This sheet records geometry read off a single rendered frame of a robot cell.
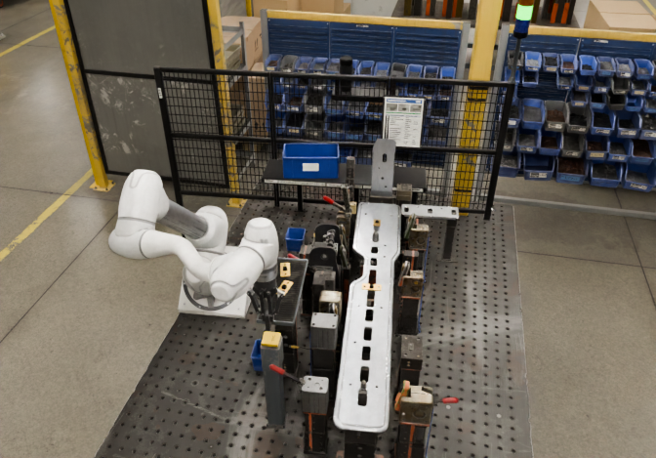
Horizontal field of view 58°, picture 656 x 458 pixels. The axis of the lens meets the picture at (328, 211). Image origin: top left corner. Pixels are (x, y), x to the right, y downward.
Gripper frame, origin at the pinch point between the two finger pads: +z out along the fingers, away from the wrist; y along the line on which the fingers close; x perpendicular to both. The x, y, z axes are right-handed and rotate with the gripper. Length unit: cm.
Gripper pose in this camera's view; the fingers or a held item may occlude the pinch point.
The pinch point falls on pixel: (267, 320)
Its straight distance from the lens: 208.5
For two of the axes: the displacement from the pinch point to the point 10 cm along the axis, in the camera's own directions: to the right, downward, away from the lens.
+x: 1.2, -5.6, 8.2
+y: 9.9, 0.6, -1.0
